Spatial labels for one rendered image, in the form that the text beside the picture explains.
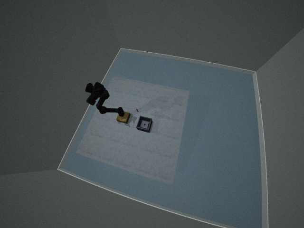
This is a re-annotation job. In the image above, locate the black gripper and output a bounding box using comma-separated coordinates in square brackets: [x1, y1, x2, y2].
[86, 82, 104, 105]

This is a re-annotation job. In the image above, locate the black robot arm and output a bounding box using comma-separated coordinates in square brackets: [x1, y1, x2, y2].
[85, 83, 124, 117]

